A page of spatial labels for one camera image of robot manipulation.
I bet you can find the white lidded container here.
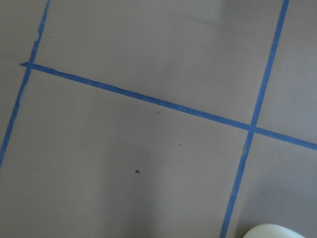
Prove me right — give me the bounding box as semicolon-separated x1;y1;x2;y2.
242;224;305;238

